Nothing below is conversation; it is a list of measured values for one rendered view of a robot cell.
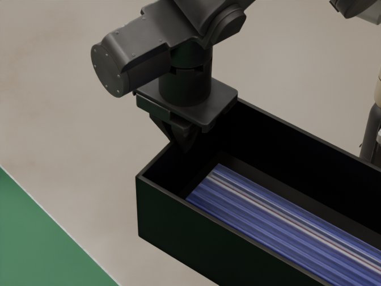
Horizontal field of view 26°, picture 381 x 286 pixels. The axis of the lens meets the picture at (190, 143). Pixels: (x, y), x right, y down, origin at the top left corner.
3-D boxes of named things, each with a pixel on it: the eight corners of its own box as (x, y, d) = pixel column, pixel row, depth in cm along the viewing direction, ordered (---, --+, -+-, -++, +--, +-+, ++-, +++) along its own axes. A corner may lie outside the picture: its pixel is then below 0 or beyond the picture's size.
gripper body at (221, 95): (205, 138, 88) (207, 88, 82) (130, 97, 92) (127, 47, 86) (238, 102, 91) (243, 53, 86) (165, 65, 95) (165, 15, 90)
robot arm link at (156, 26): (252, 8, 76) (198, -60, 78) (152, 59, 71) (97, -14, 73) (218, 73, 86) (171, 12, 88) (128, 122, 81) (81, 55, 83)
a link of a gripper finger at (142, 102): (185, 177, 95) (186, 120, 88) (136, 149, 97) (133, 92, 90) (218, 141, 98) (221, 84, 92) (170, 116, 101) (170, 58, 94)
